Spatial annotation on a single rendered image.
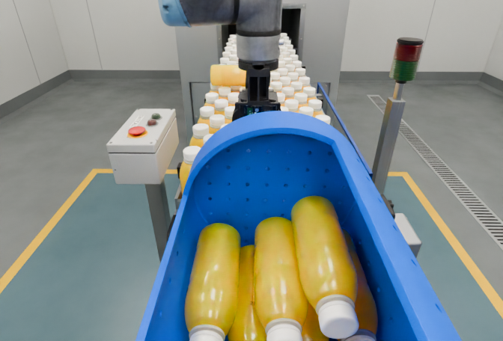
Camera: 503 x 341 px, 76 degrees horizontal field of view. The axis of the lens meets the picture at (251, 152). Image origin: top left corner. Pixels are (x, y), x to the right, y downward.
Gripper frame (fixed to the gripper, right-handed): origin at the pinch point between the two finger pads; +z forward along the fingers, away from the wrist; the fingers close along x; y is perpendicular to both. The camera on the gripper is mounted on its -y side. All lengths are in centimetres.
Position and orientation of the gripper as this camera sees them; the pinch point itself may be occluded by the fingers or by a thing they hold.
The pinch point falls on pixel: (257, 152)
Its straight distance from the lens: 68.1
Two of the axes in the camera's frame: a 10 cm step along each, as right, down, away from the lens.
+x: 10.0, 0.1, -0.1
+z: 0.0, 8.7, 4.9
